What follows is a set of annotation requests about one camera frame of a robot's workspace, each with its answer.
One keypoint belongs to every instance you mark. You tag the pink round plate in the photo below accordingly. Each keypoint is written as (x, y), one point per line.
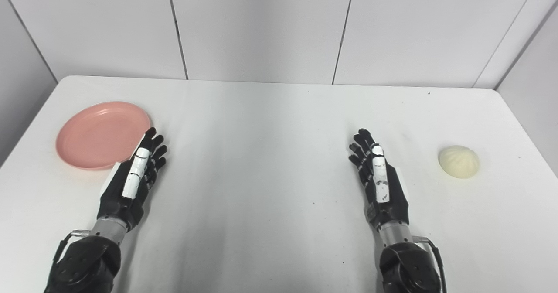
(98, 136)

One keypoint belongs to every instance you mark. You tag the white steamed bun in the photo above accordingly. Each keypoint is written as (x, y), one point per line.
(458, 161)

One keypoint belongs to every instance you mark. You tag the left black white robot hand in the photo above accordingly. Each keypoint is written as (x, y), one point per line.
(126, 192)

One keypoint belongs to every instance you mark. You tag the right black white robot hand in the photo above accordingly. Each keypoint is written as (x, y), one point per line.
(386, 190)

